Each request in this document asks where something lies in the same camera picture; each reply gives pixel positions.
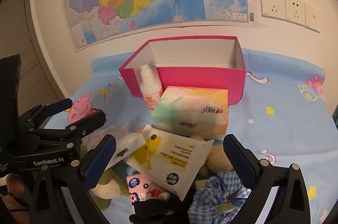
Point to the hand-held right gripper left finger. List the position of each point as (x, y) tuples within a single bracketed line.
[(101, 158)]

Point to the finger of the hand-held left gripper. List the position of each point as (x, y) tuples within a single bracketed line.
[(89, 121), (56, 106)]

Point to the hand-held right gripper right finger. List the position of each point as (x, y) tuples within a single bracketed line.
[(236, 160)]

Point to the green frog plush toy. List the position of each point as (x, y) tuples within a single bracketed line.
[(105, 187)]

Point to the pink floral tissue packet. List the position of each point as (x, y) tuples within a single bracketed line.
[(142, 184)]

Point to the white wet wipes packet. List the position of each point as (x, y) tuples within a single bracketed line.
[(169, 160)]

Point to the black fabric bow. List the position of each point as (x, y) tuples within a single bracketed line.
[(150, 209)]

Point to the pink cardboard box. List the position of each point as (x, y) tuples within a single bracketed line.
[(198, 76)]

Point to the person's left hand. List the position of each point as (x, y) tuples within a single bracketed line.
[(16, 187)]

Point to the beige plush toy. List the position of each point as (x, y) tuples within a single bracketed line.
[(216, 160)]

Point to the clear plastic bag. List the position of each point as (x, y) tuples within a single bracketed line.
[(124, 142)]

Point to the blue gingham scrunchie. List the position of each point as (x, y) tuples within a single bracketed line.
[(211, 184)]

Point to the blue cartoon printed bed sheet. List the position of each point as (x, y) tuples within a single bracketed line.
[(277, 121)]

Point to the white lotion pump bottle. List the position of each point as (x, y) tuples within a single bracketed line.
[(151, 89)]

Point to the grey wooden door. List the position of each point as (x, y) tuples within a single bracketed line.
[(26, 42)]

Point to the pastel facial tissue pack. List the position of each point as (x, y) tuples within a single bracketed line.
[(184, 108)]

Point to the white wall socket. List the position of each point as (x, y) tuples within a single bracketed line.
[(295, 10), (273, 3)]

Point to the white wall switch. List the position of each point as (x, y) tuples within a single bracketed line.
[(313, 17)]

